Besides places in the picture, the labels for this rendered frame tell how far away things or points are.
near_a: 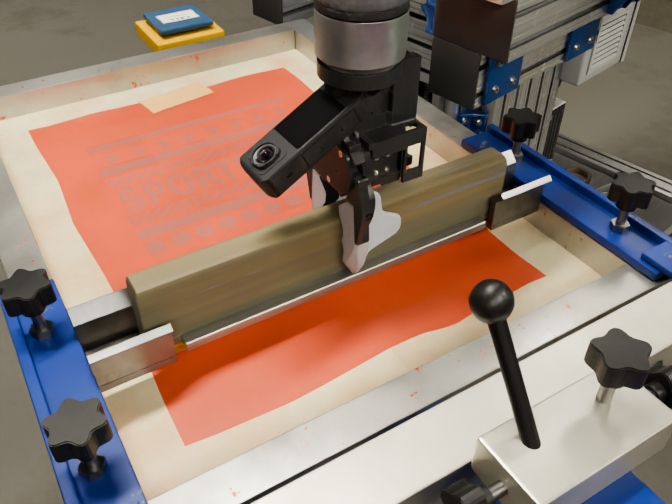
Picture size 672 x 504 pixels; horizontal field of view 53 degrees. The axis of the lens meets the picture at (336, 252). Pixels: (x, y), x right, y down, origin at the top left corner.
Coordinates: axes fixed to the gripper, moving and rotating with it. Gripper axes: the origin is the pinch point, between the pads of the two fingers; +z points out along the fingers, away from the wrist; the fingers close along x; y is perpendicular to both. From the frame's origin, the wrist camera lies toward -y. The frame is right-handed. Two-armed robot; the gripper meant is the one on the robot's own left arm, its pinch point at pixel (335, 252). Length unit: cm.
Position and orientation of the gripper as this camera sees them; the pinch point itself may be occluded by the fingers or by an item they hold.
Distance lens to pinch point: 67.9
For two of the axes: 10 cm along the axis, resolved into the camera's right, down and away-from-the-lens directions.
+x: -5.2, -5.5, 6.5
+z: -0.1, 7.7, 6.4
